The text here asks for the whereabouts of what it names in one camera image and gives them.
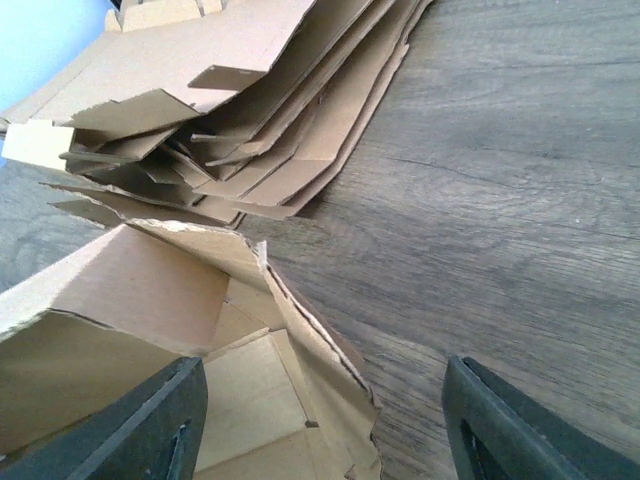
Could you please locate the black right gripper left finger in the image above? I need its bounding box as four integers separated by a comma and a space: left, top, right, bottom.
1, 357, 208, 479

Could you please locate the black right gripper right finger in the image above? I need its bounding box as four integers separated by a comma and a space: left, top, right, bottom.
441, 356, 639, 479

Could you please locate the brown cardboard box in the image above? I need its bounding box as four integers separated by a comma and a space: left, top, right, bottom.
1, 220, 382, 479

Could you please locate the stack of flat cardboard blanks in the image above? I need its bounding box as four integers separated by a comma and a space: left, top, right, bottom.
1, 1, 427, 226

